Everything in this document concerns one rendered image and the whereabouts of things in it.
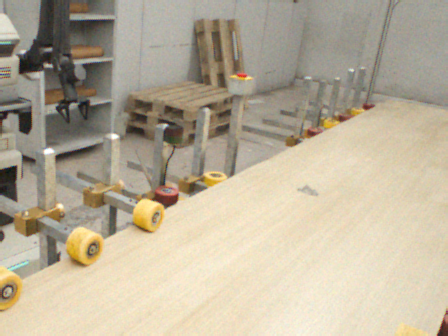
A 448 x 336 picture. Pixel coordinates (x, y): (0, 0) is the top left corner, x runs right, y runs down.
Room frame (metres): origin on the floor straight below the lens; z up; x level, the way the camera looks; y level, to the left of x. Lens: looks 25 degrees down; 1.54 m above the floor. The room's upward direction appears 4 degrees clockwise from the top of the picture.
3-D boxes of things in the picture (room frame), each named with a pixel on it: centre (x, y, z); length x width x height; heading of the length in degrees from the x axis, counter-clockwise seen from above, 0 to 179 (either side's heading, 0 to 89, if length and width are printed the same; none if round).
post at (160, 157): (1.59, 0.00, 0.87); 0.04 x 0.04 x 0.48; 54
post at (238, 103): (2.01, -0.30, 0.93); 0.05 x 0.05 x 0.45; 54
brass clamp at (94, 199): (1.37, 0.16, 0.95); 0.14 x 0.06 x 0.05; 144
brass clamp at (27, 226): (1.17, 0.31, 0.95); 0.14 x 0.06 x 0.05; 144
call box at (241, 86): (2.01, -0.30, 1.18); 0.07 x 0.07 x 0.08; 54
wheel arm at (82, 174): (1.64, 0.13, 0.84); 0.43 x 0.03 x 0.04; 54
